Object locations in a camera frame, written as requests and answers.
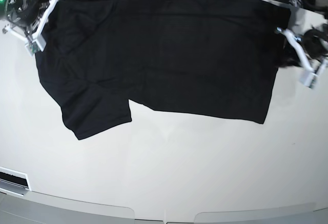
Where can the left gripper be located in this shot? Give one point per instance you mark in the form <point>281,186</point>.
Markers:
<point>314,43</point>

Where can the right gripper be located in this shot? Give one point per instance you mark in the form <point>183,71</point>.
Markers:
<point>25,15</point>

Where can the black t-shirt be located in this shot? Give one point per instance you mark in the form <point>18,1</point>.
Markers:
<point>215,58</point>

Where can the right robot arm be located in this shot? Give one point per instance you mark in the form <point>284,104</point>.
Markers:
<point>3,13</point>

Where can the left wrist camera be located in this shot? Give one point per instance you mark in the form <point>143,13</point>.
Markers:
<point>308,79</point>

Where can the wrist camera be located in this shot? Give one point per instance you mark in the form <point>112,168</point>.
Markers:
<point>38,44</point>
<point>308,79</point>

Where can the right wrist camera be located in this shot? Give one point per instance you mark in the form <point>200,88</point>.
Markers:
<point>38,44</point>

